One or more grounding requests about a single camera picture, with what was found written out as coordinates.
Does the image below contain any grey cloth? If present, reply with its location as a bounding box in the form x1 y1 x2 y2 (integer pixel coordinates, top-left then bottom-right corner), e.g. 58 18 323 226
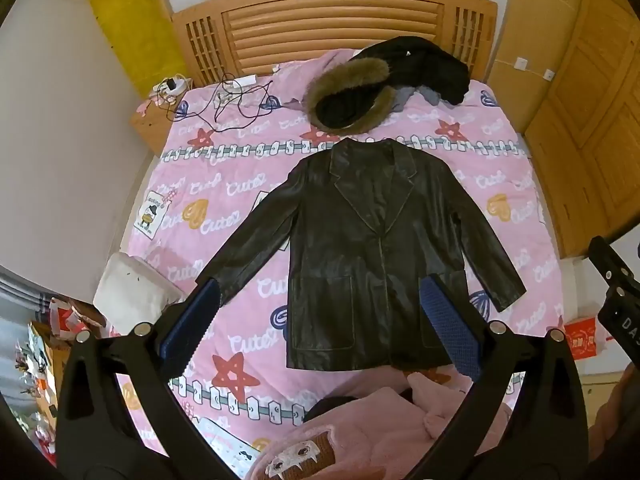
387 84 443 111

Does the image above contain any wooden nightstand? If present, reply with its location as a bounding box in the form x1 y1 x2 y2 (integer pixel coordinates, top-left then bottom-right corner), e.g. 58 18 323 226
129 95 173 157

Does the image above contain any black cable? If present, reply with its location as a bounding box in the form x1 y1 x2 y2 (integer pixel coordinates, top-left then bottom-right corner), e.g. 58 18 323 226
167 72 281 133

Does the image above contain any wooden wardrobe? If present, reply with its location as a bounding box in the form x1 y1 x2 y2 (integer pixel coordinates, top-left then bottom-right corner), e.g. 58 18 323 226
487 0 640 261

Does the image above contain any light blue tablet case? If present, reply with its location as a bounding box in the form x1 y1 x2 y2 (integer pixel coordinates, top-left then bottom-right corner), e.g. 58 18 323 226
192 417 263 480

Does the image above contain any black fur-trimmed coat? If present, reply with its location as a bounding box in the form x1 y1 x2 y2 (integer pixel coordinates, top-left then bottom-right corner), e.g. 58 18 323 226
305 36 471 135

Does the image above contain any red cardboard box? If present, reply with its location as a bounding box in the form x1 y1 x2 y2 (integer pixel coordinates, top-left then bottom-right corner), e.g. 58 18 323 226
562 316 608 362

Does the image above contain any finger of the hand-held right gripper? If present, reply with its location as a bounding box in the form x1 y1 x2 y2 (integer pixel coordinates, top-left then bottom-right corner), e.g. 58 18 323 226
587 235 632 292

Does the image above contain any wooden slatted headboard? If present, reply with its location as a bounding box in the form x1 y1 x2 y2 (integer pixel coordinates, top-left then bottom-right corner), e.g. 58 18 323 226
170 0 499 88

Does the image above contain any red paper bag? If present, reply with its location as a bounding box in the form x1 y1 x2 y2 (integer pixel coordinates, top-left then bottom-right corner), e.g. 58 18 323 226
47 297 108 341

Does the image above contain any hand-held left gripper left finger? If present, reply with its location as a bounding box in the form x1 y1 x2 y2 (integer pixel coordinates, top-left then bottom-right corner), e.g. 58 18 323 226
55 277 236 480

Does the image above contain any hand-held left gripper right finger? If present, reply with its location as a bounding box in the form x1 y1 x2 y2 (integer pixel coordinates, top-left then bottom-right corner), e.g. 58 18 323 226
400 274 591 480

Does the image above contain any yellow board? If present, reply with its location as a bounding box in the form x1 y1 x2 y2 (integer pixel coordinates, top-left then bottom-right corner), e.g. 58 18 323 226
75 0 176 106

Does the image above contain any white charger hub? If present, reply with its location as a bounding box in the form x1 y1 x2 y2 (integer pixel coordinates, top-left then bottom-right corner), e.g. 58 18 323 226
155 76 193 106

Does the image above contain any dark brown leather jacket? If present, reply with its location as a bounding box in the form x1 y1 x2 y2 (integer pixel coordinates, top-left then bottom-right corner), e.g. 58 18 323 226
195 137 528 372

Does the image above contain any pink printed bed sheet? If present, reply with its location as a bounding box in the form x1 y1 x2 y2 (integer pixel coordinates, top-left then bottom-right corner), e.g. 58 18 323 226
120 50 563 480

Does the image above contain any wooden side table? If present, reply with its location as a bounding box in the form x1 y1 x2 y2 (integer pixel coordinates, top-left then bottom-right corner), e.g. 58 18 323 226
25 320 71 411

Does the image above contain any grey curtain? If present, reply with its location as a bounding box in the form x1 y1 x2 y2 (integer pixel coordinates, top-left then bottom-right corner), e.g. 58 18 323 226
0 267 51 323

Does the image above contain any pink fleece garment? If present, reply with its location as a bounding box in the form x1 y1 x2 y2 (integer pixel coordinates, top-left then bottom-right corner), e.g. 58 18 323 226
250 367 516 480

